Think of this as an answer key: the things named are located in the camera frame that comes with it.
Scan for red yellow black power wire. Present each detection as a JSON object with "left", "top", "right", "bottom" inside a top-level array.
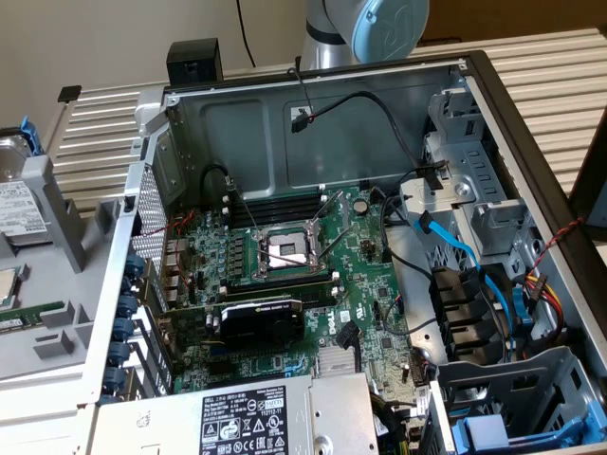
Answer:
[{"left": 519, "top": 272, "right": 568, "bottom": 361}]

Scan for CPU socket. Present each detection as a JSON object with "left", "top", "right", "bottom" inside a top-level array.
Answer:
[{"left": 250, "top": 222, "right": 333, "bottom": 281}]

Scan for metal locking lever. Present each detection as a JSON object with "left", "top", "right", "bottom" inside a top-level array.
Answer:
[
  {"left": 263, "top": 249, "right": 314, "bottom": 269},
  {"left": 226, "top": 174, "right": 261, "bottom": 238}
]

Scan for metal socket cover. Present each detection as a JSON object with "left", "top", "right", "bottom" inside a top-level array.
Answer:
[{"left": 306, "top": 189, "right": 355, "bottom": 241}]

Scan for green RAM stick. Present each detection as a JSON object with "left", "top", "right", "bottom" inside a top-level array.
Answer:
[
  {"left": 222, "top": 275, "right": 340, "bottom": 304},
  {"left": 0, "top": 302, "right": 65, "bottom": 336}
]

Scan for green Dell motherboard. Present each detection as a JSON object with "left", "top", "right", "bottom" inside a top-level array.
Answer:
[{"left": 160, "top": 184, "right": 431, "bottom": 428}]

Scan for black graphics card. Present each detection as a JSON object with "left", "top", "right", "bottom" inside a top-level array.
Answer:
[{"left": 158, "top": 296, "right": 307, "bottom": 350}]

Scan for open grey PC case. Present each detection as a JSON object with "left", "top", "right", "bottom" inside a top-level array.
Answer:
[{"left": 78, "top": 49, "right": 607, "bottom": 455}]

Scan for silver chipset heatsink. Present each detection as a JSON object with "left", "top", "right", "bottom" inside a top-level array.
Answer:
[{"left": 316, "top": 348, "right": 357, "bottom": 378}]

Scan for grey optical drive cage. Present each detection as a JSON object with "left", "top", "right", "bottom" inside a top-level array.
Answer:
[{"left": 397, "top": 78, "right": 537, "bottom": 257}]

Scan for black box with bolts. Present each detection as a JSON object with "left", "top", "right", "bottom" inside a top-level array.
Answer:
[{"left": 165, "top": 38, "right": 224, "bottom": 86}]

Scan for blue plastic latch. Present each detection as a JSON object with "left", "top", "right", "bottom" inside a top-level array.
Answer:
[{"left": 513, "top": 283, "right": 535, "bottom": 328}]

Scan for grey power supply unit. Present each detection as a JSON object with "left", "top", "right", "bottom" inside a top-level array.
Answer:
[{"left": 92, "top": 372, "right": 380, "bottom": 455}]

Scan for grey plastic parts rack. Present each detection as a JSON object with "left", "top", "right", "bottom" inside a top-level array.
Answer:
[{"left": 0, "top": 155, "right": 125, "bottom": 383}]

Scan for brown cardboard box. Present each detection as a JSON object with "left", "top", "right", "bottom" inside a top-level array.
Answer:
[{"left": 416, "top": 0, "right": 607, "bottom": 48}]

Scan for silver CPU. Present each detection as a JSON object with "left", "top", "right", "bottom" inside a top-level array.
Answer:
[{"left": 0, "top": 267, "right": 29, "bottom": 312}]

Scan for black optical drive wire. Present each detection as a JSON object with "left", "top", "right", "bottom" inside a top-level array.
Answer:
[{"left": 286, "top": 65, "right": 450, "bottom": 191}]

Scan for red black twisted wire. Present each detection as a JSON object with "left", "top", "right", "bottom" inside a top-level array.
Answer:
[
  {"left": 141, "top": 210, "right": 198, "bottom": 288},
  {"left": 524, "top": 215, "right": 587, "bottom": 281}
]

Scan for black wire with flat plug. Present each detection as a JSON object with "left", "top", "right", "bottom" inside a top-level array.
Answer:
[{"left": 337, "top": 319, "right": 361, "bottom": 352}]

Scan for light blue SATA wire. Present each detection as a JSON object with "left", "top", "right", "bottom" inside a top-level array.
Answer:
[{"left": 413, "top": 210, "right": 518, "bottom": 342}]

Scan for thin black wall cable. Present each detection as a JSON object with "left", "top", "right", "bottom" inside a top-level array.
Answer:
[{"left": 236, "top": 0, "right": 257, "bottom": 67}]

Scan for yellow black sleeved wire bundle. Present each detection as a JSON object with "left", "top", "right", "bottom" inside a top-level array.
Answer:
[{"left": 369, "top": 392, "right": 414, "bottom": 455}]

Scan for white wire label tags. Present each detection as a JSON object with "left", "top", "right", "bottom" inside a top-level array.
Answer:
[{"left": 411, "top": 384, "right": 435, "bottom": 421}]

